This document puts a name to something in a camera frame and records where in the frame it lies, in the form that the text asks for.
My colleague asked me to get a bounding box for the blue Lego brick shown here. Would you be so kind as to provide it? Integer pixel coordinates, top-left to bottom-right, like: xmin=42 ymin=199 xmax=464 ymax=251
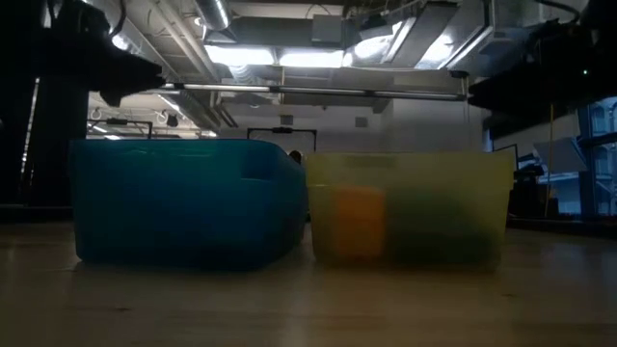
xmin=388 ymin=187 xmax=488 ymax=264

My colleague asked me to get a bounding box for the metal ceiling pipe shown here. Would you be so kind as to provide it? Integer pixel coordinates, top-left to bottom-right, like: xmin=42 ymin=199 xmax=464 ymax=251
xmin=163 ymin=82 xmax=468 ymax=102

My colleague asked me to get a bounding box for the fluorescent ceiling light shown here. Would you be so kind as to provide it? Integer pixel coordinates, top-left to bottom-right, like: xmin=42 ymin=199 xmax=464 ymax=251
xmin=204 ymin=45 xmax=276 ymax=67
xmin=279 ymin=50 xmax=346 ymax=68

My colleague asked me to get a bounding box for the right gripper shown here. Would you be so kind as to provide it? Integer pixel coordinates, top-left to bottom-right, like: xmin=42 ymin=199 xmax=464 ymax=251
xmin=468 ymin=42 xmax=617 ymax=115

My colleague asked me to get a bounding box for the teal plastic bin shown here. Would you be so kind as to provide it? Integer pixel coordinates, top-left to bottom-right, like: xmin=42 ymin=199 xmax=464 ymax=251
xmin=67 ymin=138 xmax=309 ymax=269

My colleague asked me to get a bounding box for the silver air duct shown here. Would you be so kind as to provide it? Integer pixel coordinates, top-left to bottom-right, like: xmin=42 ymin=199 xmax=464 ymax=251
xmin=399 ymin=0 xmax=497 ymax=73

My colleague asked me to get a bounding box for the yellow translucent plastic bin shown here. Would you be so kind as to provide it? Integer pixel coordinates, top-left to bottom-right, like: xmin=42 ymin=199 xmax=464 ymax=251
xmin=304 ymin=150 xmax=516 ymax=270

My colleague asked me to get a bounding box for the window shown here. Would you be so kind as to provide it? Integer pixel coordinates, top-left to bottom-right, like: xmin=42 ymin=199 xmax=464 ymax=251
xmin=577 ymin=93 xmax=617 ymax=218

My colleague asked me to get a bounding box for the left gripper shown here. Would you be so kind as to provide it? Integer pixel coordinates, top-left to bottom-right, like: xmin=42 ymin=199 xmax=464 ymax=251
xmin=42 ymin=28 xmax=168 ymax=108

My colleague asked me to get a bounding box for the round silver duct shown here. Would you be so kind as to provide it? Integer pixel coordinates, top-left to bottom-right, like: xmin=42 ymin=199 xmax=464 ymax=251
xmin=195 ymin=0 xmax=231 ymax=31

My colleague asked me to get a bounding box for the grey tilted panel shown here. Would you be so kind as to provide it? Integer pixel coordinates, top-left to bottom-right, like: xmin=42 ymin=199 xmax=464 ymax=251
xmin=532 ymin=137 xmax=589 ymax=175

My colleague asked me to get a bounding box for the black gantry frame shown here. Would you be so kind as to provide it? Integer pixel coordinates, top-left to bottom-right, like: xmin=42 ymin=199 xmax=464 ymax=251
xmin=86 ymin=118 xmax=154 ymax=141

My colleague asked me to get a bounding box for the amber orange Lego brick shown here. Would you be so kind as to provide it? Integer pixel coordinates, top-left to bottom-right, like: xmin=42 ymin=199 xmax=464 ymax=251
xmin=332 ymin=185 xmax=387 ymax=259

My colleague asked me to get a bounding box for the black divider panel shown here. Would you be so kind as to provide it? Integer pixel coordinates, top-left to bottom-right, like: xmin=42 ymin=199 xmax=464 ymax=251
xmin=38 ymin=86 xmax=91 ymax=208
xmin=0 ymin=76 xmax=38 ymax=208

